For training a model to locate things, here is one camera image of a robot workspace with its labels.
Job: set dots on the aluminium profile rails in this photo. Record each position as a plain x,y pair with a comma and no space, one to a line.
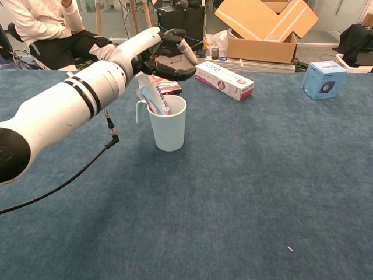
262,66

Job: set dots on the long white box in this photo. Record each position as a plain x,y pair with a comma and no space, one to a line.
221,80

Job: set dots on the light blue speaker box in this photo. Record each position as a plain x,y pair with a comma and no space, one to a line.
323,81

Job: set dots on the black mesh pen holder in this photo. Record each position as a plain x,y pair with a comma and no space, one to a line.
215,54

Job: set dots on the black computer tower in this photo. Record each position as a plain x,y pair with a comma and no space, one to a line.
192,17

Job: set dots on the white plastic bag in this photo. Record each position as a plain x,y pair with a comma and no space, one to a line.
217,39

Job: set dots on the black swivel stool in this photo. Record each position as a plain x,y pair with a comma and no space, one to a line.
13,32

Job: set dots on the black cloth cover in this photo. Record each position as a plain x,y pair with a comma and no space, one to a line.
355,41

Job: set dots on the blue table cloth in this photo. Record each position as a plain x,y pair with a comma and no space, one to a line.
233,189

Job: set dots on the seated person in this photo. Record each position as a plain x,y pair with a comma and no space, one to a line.
43,23

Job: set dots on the white toothpaste tube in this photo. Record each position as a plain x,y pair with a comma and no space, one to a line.
158,96

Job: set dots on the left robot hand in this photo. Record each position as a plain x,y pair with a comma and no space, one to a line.
137,49

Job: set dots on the white plastic crate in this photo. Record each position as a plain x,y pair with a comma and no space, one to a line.
344,62

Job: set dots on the open cardboard box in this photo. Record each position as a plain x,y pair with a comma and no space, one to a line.
262,49

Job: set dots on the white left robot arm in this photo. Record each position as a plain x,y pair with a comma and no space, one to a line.
58,113

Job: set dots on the wooden easel leg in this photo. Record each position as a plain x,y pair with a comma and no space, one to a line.
133,14
98,17
146,14

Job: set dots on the black red illustrated box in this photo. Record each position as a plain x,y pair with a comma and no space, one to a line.
172,87

